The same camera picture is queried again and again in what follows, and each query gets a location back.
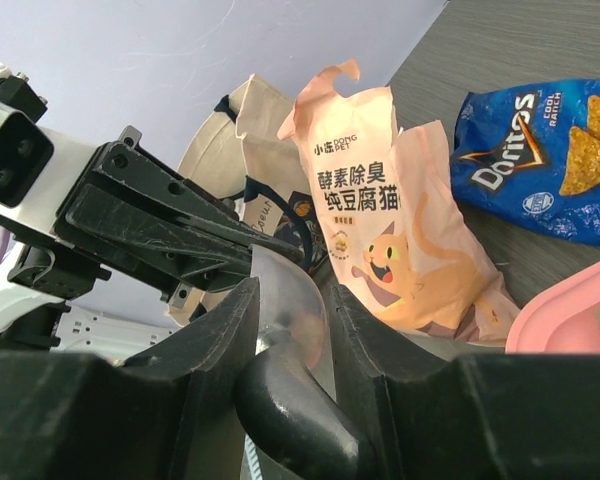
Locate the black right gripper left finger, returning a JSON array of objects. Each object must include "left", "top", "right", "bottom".
[{"left": 0, "top": 278, "right": 260, "bottom": 479}]

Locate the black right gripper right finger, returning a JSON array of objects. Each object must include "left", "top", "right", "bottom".
[{"left": 330, "top": 286, "right": 600, "bottom": 479}]

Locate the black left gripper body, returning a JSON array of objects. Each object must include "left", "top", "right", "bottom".
[{"left": 8, "top": 126, "right": 190, "bottom": 305}]

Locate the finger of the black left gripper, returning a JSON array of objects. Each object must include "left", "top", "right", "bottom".
[
  {"left": 64, "top": 182, "right": 304, "bottom": 294},
  {"left": 92, "top": 142, "right": 254, "bottom": 236}
]

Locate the metal litter scoop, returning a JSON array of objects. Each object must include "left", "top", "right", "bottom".
[{"left": 234, "top": 246, "right": 376, "bottom": 479}]

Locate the pink cat litter bag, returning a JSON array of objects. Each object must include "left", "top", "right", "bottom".
[{"left": 278, "top": 61, "right": 519, "bottom": 347}]

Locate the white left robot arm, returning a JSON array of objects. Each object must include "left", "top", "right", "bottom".
[{"left": 0, "top": 116, "right": 313, "bottom": 333}]

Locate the pink cat litter box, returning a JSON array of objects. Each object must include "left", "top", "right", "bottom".
[{"left": 505, "top": 261, "right": 600, "bottom": 354}]

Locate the cream canvas tote bag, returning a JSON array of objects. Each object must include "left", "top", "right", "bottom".
[{"left": 165, "top": 73, "right": 331, "bottom": 329}]

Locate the blue Doritos chip bag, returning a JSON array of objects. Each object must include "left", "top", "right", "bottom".
[{"left": 450, "top": 79, "right": 600, "bottom": 247}]

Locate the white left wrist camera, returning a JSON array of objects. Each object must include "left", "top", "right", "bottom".
[{"left": 0, "top": 54, "right": 101, "bottom": 246}]

